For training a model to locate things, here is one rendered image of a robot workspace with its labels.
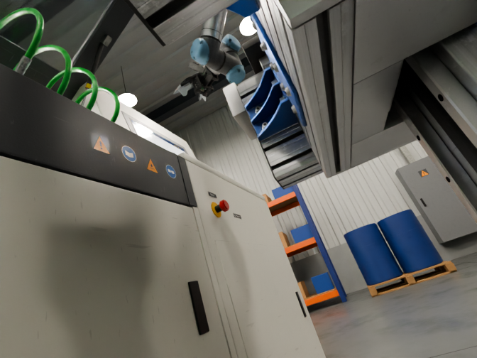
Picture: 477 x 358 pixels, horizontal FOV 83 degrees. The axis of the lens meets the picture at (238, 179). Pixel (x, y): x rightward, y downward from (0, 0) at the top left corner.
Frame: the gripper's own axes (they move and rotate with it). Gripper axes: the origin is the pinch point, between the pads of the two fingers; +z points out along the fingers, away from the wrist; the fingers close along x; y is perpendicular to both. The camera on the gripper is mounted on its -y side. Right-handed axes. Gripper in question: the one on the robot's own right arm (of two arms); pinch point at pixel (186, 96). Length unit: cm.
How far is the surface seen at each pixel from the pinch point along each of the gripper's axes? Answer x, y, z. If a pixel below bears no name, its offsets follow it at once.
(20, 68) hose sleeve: -67, 22, -16
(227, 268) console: -30, 80, -15
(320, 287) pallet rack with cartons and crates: 394, 167, 230
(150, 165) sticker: -47, 53, -23
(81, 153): -64, 54, -29
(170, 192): -43, 59, -21
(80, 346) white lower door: -70, 83, -30
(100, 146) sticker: -60, 52, -28
